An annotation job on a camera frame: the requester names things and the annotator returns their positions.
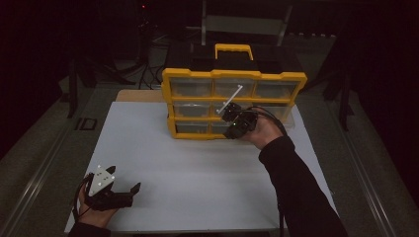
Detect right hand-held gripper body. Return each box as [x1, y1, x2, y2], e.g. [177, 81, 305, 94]
[216, 84, 259, 140]

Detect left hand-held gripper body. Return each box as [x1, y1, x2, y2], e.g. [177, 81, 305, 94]
[83, 165, 134, 212]

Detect yellow drawer organizer box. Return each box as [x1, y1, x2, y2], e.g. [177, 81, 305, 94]
[161, 40, 308, 140]

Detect clear plastic drawer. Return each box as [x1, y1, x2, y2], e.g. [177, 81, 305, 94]
[253, 104, 297, 130]

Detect person's left hand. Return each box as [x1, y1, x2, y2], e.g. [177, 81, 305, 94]
[77, 183, 121, 229]

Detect person's right hand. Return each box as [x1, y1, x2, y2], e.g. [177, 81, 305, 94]
[241, 113, 286, 151]

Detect black tripod stand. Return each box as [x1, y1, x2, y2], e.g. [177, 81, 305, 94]
[66, 19, 156, 119]

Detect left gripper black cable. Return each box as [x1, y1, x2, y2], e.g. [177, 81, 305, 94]
[72, 172, 95, 223]

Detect metal floor rail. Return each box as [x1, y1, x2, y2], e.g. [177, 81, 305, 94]
[324, 98, 398, 237]
[0, 129, 78, 237]

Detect grey metal frame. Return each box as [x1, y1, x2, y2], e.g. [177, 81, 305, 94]
[200, 0, 293, 47]

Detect black floor cables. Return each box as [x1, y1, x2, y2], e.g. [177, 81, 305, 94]
[137, 60, 165, 91]

